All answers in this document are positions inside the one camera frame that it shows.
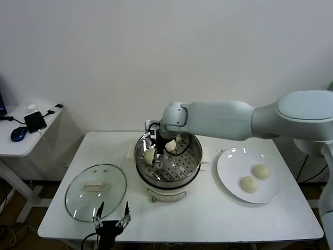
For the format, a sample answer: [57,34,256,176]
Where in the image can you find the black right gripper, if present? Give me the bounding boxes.
[152,131,167,167]

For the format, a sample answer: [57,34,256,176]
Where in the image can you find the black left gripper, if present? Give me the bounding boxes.
[92,200,132,250]

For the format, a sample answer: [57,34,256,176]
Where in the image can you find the white steamed baozi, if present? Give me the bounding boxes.
[144,148,158,165]
[252,164,271,180]
[165,139,177,153]
[239,176,260,194]

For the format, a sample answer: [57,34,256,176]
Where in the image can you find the glass pot lid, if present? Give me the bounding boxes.
[65,164,127,222]

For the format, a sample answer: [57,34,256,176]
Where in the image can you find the steel steamer basket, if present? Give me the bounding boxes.
[126,130,211,186]

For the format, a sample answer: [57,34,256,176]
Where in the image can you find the cream electric cooker base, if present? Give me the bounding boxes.
[135,164,208,203]

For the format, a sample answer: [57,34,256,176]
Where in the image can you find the white oval plate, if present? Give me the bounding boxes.
[216,147,281,204]

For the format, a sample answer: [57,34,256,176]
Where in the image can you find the white side desk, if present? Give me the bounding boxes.
[0,105,63,224]

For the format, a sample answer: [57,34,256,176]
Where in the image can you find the black smartphone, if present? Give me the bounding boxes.
[24,111,47,134]

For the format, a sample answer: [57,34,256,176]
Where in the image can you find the blue computer mouse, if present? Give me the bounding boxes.
[10,127,28,143]

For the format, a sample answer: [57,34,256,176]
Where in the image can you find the beige desk with shelf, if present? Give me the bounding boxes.
[292,145,328,209]

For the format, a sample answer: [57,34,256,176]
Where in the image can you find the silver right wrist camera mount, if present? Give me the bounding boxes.
[145,119,160,143]

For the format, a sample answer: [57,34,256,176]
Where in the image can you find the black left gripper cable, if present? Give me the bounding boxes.
[82,231,101,250]

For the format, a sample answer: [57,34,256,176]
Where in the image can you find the white phone charging cable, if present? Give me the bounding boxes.
[37,130,53,157]

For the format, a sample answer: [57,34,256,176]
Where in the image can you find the black cable with adapter block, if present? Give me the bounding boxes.
[296,153,328,183]

